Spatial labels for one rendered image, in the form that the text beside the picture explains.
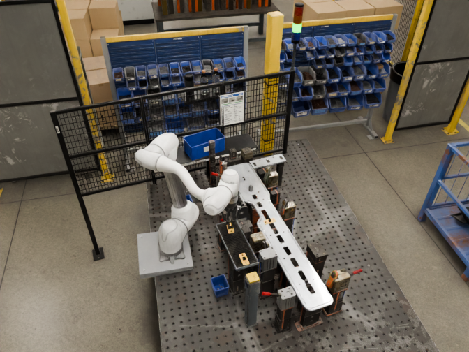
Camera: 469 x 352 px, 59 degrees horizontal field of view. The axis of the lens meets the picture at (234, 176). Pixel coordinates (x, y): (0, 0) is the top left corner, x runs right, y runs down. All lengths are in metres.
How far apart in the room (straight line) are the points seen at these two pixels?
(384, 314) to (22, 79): 3.58
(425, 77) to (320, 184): 2.27
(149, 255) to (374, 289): 1.56
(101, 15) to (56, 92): 2.69
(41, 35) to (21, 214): 1.84
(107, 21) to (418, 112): 4.56
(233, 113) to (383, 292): 1.77
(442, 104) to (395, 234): 2.08
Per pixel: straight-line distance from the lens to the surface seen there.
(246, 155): 3.35
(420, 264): 4.26
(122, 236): 4.24
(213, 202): 2.17
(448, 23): 5.22
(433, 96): 5.68
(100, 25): 6.89
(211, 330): 2.72
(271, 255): 2.53
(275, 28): 3.34
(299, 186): 3.62
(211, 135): 3.48
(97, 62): 5.82
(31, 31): 4.14
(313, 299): 2.52
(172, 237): 2.84
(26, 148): 4.76
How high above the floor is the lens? 3.07
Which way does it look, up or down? 40 degrees down
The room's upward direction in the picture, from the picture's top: straight up
